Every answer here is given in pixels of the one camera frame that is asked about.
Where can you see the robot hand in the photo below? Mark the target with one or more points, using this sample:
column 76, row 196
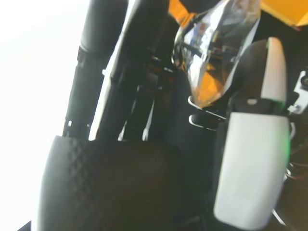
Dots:
column 120, row 187

